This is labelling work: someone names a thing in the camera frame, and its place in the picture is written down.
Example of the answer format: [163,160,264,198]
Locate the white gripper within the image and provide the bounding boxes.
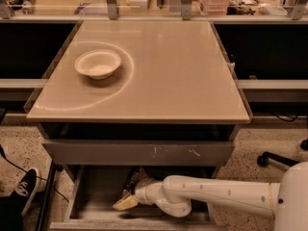
[113,167,164,211]

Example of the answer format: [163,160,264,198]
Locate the orange soda can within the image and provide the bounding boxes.
[123,168,140,193]

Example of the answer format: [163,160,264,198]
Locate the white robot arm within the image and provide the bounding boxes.
[114,162,308,231]

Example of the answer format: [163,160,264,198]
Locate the open middle drawer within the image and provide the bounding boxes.
[50,166,228,231]

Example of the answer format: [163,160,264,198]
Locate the grey drawer cabinet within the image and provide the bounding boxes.
[23,18,253,231]

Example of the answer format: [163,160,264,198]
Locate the black sneaker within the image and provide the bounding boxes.
[10,167,41,216]

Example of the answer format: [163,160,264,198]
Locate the black office chair base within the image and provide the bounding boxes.
[257,139,308,167]

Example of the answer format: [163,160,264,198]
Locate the white paper bowl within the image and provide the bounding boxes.
[75,49,121,80]

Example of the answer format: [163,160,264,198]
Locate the black floor cable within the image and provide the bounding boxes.
[0,143,70,204]

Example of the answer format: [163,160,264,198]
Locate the left metal post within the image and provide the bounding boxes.
[106,0,118,20]

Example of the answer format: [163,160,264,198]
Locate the metal post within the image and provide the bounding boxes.
[181,0,192,20]
[106,0,118,20]

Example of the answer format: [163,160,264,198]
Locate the right metal post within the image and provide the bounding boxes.
[181,0,192,20]

